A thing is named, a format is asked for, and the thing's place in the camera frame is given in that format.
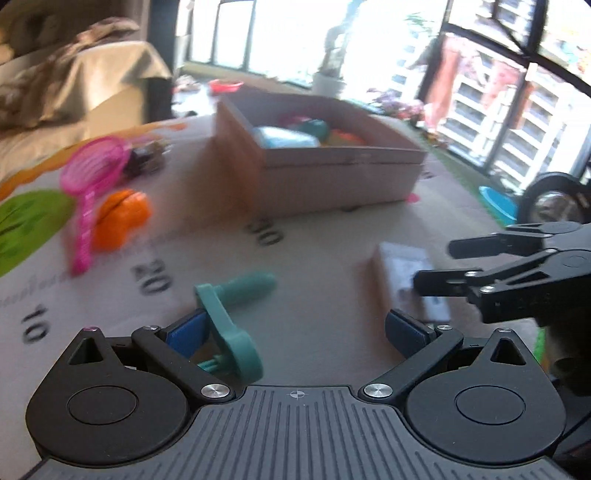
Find dark brown small toy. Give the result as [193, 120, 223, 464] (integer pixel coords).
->
[124, 137, 172, 176]

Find brown patterned blanket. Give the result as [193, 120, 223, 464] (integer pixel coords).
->
[0, 17, 141, 131]

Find pink flowers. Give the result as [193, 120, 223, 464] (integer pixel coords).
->
[368, 89, 426, 126]

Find small white box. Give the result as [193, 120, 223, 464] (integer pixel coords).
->
[370, 241, 452, 323]

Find cardboard box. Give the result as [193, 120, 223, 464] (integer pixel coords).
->
[203, 88, 428, 217]

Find light blue toy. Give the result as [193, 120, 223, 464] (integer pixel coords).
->
[252, 126, 320, 150]

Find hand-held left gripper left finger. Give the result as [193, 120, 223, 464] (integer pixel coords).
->
[68, 309, 235, 401]

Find hanging orange clothes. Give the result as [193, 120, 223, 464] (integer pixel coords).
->
[422, 33, 525, 136]

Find cream covered sofa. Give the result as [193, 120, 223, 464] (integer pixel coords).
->
[0, 18, 172, 172]

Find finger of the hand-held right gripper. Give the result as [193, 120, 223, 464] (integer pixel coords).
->
[448, 220, 583, 260]
[412, 248, 591, 325]

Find green turf mat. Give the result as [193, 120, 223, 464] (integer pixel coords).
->
[416, 124, 527, 217]

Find potted plant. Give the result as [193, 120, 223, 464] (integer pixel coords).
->
[322, 18, 354, 77]

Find red bowl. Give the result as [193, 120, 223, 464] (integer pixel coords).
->
[209, 79, 245, 96]

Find orange toy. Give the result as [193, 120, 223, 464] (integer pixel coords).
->
[327, 128, 366, 145]

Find teal toy crank handle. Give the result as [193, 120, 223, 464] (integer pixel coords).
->
[193, 271, 265, 385]

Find pink toy net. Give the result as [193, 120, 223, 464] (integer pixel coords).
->
[60, 136, 132, 275]

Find printed play mat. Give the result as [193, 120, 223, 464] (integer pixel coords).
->
[0, 113, 546, 365]

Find teal toy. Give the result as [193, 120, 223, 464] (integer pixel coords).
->
[295, 119, 330, 140]

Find orange toy fruit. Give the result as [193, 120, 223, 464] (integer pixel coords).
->
[91, 189, 152, 252]

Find white flower pot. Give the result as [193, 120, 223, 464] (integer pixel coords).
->
[311, 71, 347, 99]

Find blue plastic basin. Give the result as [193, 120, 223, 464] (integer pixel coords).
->
[478, 185, 519, 223]

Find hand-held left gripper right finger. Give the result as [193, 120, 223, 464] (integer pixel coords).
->
[362, 308, 542, 402]

